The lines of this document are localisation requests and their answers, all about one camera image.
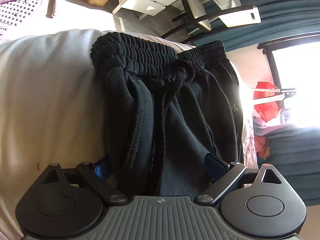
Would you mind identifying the black sweatpants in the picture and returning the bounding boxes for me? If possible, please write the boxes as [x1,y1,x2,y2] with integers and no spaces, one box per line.
[91,33,243,196]

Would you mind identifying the pile of coloured clothes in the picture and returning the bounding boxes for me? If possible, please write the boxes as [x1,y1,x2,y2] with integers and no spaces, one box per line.
[253,116,271,167]

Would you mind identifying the teal curtain right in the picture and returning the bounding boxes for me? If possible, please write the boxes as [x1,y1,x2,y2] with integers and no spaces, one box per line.
[265,126,319,206]

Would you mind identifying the teal curtain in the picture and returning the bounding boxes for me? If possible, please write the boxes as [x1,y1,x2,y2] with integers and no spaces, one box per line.
[193,0,319,51]
[265,126,319,206]

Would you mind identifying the red garment on steamer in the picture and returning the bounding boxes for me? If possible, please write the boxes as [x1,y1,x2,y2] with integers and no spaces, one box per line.
[253,81,280,122]

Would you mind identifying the pastel bed sheet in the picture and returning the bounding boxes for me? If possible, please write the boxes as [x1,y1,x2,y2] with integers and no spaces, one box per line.
[1,29,257,239]

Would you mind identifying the white black chair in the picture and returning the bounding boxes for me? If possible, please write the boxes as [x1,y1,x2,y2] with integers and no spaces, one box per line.
[161,0,261,39]

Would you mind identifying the teal curtain left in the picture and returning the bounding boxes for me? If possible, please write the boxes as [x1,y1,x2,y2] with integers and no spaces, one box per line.
[193,0,319,51]

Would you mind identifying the purple spiked mat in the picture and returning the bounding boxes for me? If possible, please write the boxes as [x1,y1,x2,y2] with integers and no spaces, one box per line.
[1,0,48,40]

